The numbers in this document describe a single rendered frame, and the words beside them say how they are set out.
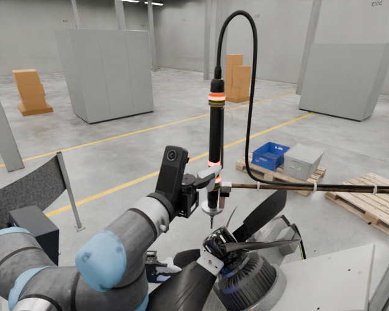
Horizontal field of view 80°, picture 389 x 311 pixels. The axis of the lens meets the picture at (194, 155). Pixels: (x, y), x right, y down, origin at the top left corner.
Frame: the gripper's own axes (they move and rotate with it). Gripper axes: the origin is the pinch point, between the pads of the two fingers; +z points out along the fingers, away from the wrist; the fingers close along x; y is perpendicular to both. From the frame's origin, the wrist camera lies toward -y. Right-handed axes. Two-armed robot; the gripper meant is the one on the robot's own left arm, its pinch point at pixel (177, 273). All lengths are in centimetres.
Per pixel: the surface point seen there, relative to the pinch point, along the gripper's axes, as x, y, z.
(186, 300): 0.5, -10.1, 3.9
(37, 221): -8, 18, -62
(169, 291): 1.1, -6.6, -2.1
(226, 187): -36.5, -2.2, 15.5
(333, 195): 83, 216, 189
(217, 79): -67, -5, 11
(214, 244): -7.1, 7.3, 13.5
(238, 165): 74, 296, 73
